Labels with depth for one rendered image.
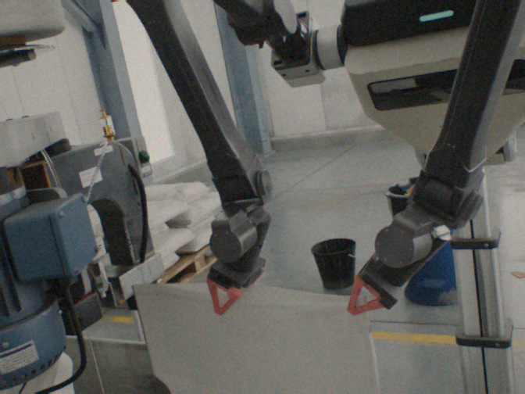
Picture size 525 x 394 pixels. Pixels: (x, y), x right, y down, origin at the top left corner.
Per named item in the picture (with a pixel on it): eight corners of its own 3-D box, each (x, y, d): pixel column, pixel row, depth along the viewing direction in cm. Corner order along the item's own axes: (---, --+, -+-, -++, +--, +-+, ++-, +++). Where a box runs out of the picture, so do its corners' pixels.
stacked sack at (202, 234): (238, 230, 483) (235, 213, 480) (198, 258, 426) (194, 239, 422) (198, 231, 503) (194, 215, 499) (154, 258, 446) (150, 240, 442)
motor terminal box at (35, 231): (106, 268, 78) (86, 190, 76) (82, 297, 68) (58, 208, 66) (51, 278, 79) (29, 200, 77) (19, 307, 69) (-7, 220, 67)
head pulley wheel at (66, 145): (81, 148, 111) (78, 135, 111) (47, 157, 103) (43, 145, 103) (50, 152, 115) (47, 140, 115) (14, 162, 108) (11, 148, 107)
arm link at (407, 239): (487, 194, 75) (432, 166, 79) (457, 202, 66) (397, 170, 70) (448, 267, 79) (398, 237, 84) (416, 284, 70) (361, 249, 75)
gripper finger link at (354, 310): (329, 304, 87) (365, 265, 82) (343, 285, 93) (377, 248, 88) (362, 334, 85) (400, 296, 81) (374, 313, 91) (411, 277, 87)
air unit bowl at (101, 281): (113, 288, 104) (105, 257, 103) (102, 295, 102) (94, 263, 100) (101, 288, 106) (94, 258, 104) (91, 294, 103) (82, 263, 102)
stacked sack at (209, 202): (232, 203, 478) (229, 188, 474) (190, 229, 420) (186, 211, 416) (191, 205, 498) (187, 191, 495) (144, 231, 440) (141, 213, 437)
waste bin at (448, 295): (487, 274, 333) (476, 170, 319) (478, 313, 289) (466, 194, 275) (406, 274, 356) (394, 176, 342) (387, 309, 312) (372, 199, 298)
